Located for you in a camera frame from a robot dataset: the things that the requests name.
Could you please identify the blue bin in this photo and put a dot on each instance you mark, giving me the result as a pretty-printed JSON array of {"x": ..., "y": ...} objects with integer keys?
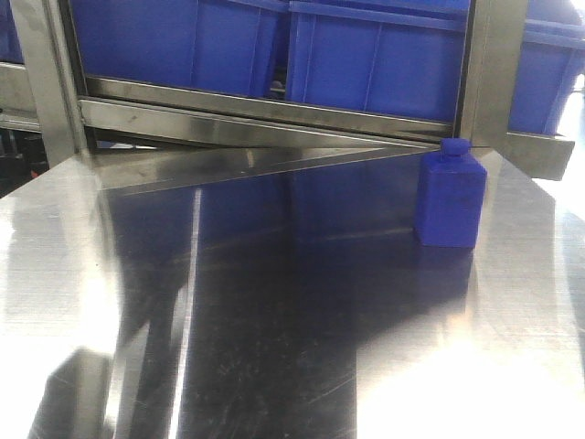
[
  {"x": 388, "y": 59},
  {"x": 225, "y": 46},
  {"x": 551, "y": 59}
]

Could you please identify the blue bin upper right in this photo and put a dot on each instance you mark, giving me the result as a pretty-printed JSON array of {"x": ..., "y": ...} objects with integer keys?
[{"x": 388, "y": 59}]

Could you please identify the stainless steel shelf rack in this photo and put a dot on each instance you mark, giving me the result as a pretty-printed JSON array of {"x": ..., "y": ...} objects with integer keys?
[{"x": 50, "y": 94}]

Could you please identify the blue bottle-shaped part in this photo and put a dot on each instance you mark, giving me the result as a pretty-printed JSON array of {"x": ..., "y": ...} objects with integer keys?
[{"x": 450, "y": 196}]

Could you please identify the blue bin far right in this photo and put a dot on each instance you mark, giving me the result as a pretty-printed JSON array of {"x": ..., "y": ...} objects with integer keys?
[{"x": 551, "y": 59}]

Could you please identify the blue bin upper left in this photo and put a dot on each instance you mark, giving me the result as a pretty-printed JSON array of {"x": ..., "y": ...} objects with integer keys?
[{"x": 225, "y": 46}]

